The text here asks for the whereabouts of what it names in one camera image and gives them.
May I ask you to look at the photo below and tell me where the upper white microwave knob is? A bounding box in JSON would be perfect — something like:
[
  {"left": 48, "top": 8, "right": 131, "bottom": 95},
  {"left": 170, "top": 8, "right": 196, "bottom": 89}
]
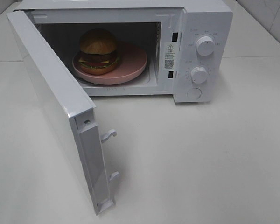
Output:
[{"left": 195, "top": 34, "right": 215, "bottom": 56}]

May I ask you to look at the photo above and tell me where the white microwave oven body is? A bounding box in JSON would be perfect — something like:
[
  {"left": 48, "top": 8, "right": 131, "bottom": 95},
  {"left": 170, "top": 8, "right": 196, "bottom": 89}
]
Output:
[{"left": 13, "top": 0, "right": 233, "bottom": 103}]

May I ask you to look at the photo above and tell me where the round white door release button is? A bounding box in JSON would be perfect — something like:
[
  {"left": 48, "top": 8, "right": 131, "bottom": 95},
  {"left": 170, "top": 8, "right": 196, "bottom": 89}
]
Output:
[{"left": 187, "top": 88, "right": 202, "bottom": 100}]

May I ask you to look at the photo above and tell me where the toy burger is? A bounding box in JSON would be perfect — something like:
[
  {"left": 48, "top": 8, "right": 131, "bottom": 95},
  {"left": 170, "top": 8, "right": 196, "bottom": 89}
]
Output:
[{"left": 78, "top": 28, "right": 120, "bottom": 75}]

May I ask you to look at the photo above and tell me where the pink round plate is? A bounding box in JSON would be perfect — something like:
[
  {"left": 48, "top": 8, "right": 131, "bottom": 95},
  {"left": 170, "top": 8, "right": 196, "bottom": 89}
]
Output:
[{"left": 72, "top": 42, "right": 148, "bottom": 85}]

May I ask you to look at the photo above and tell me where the white microwave door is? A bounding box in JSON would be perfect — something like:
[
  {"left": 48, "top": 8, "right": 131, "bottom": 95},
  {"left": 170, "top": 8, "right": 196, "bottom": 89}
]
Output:
[{"left": 7, "top": 11, "right": 119, "bottom": 214}]

